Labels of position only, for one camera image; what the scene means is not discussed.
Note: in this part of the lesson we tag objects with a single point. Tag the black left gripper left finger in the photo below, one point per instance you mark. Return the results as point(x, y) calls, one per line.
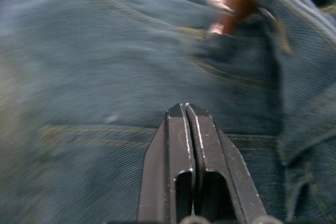
point(168, 161)

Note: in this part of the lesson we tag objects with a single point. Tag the blue denim shorts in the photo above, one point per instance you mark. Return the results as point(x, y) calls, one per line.
point(86, 72)

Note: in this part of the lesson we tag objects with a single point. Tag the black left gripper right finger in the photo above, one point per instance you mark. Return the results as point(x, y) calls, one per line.
point(223, 166)

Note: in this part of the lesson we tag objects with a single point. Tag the brown braided belt with buckle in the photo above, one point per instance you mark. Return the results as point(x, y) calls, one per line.
point(237, 3)

